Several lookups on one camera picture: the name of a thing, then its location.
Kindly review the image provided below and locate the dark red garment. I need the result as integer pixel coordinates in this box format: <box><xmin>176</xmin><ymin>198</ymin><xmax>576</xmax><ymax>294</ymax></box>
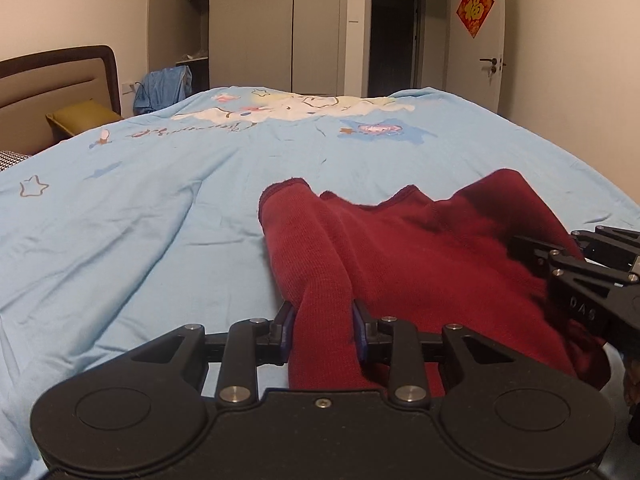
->
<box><xmin>258</xmin><ymin>169</ymin><xmax>611</xmax><ymax>390</ymax></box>

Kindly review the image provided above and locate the blue clothes pile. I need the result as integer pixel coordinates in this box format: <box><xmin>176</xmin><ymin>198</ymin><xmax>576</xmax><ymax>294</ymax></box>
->
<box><xmin>132</xmin><ymin>65</ymin><xmax>192</xmax><ymax>116</ymax></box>

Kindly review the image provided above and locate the light blue bed quilt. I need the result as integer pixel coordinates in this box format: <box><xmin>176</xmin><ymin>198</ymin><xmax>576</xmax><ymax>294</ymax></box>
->
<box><xmin>1</xmin><ymin>87</ymin><xmax>639</xmax><ymax>479</ymax></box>

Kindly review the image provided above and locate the white room door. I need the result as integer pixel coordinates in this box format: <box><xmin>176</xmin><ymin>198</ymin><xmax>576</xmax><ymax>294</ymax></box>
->
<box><xmin>445</xmin><ymin>0</ymin><xmax>506</xmax><ymax>113</ymax></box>

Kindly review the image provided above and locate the red door decoration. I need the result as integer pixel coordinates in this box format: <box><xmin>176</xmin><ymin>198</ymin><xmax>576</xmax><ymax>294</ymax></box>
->
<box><xmin>456</xmin><ymin>0</ymin><xmax>495</xmax><ymax>38</ymax></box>

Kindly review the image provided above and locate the yellow pillow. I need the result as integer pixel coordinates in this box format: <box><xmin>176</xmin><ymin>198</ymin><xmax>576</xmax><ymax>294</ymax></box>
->
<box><xmin>46</xmin><ymin>100</ymin><xmax>122</xmax><ymax>138</ymax></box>

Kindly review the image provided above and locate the grey wardrobe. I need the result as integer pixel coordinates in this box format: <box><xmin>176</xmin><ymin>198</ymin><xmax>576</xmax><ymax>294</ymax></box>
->
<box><xmin>146</xmin><ymin>0</ymin><xmax>371</xmax><ymax>96</ymax></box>

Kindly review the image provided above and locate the brown padded headboard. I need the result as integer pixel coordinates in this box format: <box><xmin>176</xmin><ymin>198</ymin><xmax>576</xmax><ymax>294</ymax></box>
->
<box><xmin>1</xmin><ymin>46</ymin><xmax>122</xmax><ymax>155</ymax></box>

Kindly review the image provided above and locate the black door handle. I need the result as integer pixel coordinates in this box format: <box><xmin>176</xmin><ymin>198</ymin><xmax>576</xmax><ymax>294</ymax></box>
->
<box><xmin>478</xmin><ymin>58</ymin><xmax>504</xmax><ymax>78</ymax></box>

